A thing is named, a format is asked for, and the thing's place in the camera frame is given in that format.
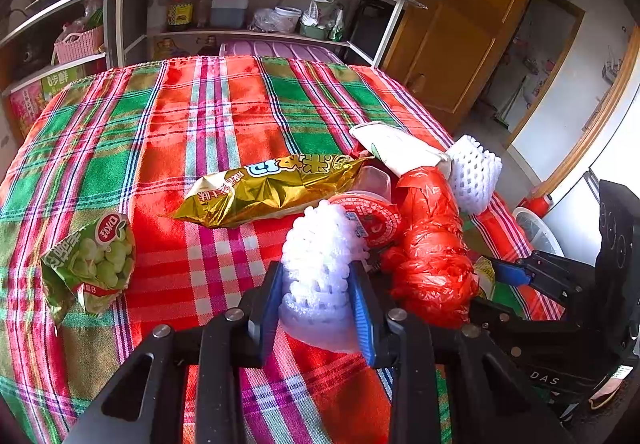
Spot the red plastic bag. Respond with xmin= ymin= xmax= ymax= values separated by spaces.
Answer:
xmin=381 ymin=166 xmax=478 ymax=329

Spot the white foam fruit net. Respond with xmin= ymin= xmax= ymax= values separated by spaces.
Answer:
xmin=279 ymin=200 xmax=369 ymax=353

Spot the red lidded plastic cup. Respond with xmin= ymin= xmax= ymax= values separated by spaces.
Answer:
xmin=329 ymin=166 xmax=401 ymax=249

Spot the gold snack wrapper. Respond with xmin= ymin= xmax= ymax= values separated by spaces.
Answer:
xmin=174 ymin=154 xmax=367 ymax=228

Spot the white trash bin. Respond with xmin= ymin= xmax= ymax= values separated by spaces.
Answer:
xmin=513 ymin=207 xmax=564 ymax=256

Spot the metal kitchen shelf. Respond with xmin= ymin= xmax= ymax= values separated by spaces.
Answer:
xmin=1 ymin=0 xmax=411 ymax=95

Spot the red thermos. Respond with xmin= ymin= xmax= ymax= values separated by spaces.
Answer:
xmin=518 ymin=194 xmax=552 ymax=219

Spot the silver refrigerator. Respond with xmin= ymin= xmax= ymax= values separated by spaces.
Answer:
xmin=584 ymin=91 xmax=640 ymax=199

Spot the plaid tablecloth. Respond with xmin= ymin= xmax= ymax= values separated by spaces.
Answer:
xmin=0 ymin=54 xmax=566 ymax=444

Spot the green pea snack bag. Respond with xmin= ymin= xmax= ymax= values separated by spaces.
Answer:
xmin=40 ymin=212 xmax=136 ymax=326

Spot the wooden door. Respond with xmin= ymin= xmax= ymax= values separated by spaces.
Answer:
xmin=383 ymin=0 xmax=528 ymax=131

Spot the dark liquid jug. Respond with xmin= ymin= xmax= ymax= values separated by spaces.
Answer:
xmin=209 ymin=0 xmax=250 ymax=29

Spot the yellow label oil bottle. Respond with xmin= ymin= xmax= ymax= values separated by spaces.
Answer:
xmin=166 ymin=0 xmax=193 ymax=31

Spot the pink basket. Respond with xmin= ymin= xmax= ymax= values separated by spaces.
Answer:
xmin=53 ymin=26 xmax=104 ymax=64

